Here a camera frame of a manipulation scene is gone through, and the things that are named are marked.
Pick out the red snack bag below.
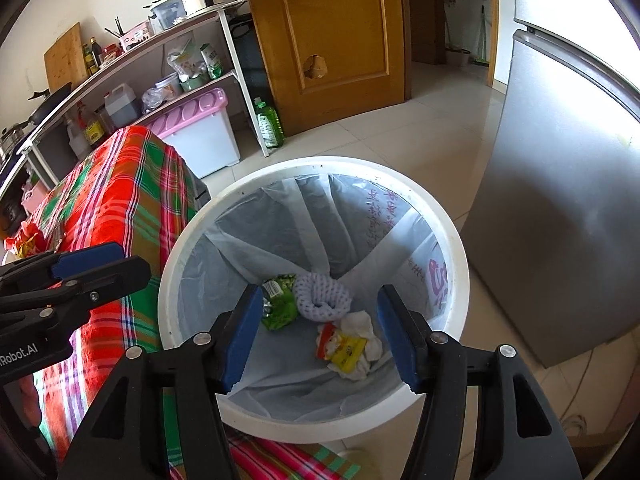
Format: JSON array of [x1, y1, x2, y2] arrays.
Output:
[[4, 220, 48, 259]]

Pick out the pink box on shelf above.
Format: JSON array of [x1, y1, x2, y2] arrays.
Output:
[[119, 21, 154, 52]]

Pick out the translucent trash bin liner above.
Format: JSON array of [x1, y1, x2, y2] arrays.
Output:
[[163, 172, 450, 424]]

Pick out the red yellow snack wrapper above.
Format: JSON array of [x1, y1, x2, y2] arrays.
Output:
[[316, 323, 368, 374]]

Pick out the dark sauce bottle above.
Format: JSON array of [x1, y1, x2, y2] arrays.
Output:
[[90, 37, 103, 67]]

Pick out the black frying pan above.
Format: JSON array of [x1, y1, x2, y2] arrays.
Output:
[[28, 81, 73, 126]]

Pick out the yellow label oil bottle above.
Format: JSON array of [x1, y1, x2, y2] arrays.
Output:
[[77, 101, 106, 150]]

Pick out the clear plastic container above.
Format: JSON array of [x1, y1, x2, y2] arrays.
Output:
[[144, 0, 186, 35]]

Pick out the white round trash bin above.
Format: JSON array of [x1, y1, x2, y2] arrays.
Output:
[[158, 156, 470, 443]]

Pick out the wooden door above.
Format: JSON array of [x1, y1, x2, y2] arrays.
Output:
[[250, 0, 410, 136]]

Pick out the steel cooking pot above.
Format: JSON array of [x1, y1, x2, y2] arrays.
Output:
[[0, 122, 28, 159]]

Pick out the green plastic bottle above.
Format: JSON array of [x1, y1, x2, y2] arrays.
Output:
[[254, 98, 284, 150]]

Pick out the green pea snack bag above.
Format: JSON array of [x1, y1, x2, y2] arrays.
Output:
[[262, 274, 298, 332]]

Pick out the white metal shelf rack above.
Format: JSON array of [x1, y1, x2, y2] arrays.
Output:
[[1, 0, 269, 194]]

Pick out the silver refrigerator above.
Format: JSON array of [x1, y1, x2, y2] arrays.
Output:
[[462, 0, 639, 367]]

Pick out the pink lid storage box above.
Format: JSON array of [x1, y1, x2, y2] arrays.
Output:
[[146, 88, 241, 179]]

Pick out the red green plaid tablecloth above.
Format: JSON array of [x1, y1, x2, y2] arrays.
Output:
[[1, 126, 358, 479]]

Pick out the white knitted cloth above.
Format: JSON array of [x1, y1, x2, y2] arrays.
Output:
[[293, 273, 352, 323]]

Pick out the crumpled white tissue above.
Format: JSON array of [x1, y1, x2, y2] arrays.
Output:
[[316, 311, 383, 382]]

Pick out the wooden cutting board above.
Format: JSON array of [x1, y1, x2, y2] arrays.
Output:
[[43, 23, 88, 93]]

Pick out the grey plastic jug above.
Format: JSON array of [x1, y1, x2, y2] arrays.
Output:
[[104, 84, 141, 129]]

